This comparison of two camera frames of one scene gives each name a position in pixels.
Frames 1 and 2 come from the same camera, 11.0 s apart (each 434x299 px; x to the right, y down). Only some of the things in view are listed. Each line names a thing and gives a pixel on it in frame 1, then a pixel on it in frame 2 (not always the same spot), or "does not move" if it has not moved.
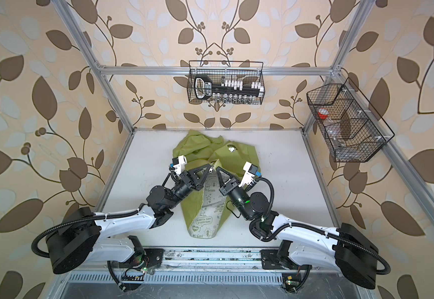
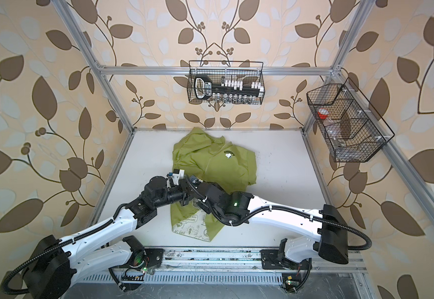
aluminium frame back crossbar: (214, 71) does not move
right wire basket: (354, 130) does not move
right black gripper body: (237, 196) → (204, 207)
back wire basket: (228, 82) does not move
